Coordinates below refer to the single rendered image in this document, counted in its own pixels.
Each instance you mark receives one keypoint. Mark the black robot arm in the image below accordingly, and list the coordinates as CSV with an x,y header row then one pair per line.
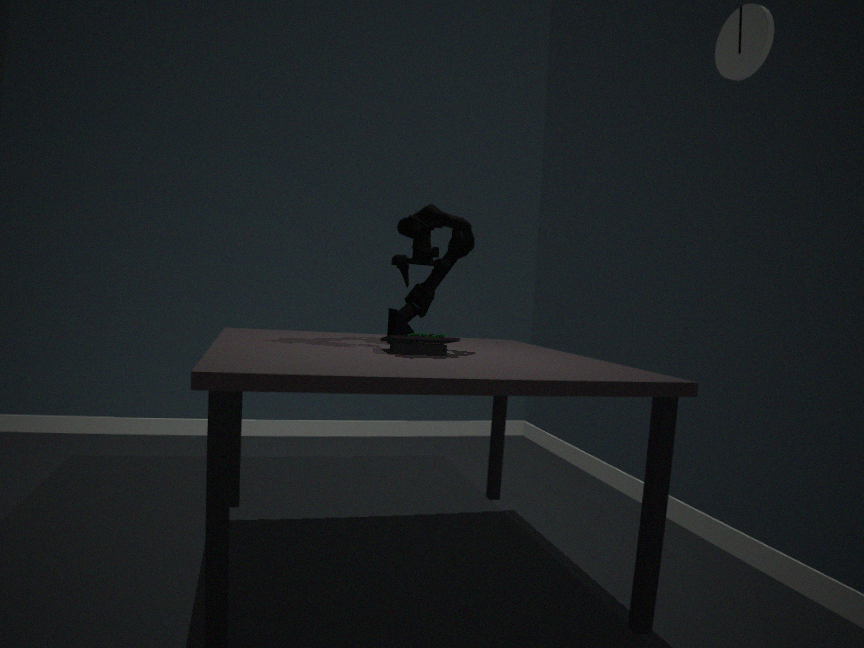
x,y
419,226

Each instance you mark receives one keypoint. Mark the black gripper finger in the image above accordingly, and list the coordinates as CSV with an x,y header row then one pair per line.
x,y
404,270
435,273

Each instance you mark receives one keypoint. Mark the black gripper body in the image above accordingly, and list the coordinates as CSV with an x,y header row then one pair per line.
x,y
402,259

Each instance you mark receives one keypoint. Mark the grey switch panel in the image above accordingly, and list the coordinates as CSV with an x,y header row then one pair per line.
x,y
423,344

